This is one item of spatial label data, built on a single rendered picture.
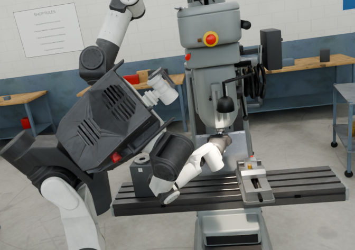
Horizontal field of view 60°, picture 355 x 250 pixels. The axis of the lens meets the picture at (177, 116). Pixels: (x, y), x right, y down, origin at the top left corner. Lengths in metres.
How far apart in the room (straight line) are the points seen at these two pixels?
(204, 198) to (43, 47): 5.30
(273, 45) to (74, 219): 1.27
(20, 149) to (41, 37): 5.41
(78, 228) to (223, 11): 0.99
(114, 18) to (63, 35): 5.09
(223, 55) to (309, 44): 4.66
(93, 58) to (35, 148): 0.36
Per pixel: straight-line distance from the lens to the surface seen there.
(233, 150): 2.01
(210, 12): 1.29
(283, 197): 1.72
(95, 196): 3.42
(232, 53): 1.40
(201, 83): 1.46
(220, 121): 1.47
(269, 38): 1.75
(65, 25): 6.26
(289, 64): 5.30
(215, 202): 1.69
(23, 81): 6.82
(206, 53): 1.40
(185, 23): 1.30
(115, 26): 1.21
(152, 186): 1.26
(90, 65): 1.13
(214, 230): 1.63
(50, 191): 1.16
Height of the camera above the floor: 1.86
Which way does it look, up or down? 18 degrees down
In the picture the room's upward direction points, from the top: 8 degrees counter-clockwise
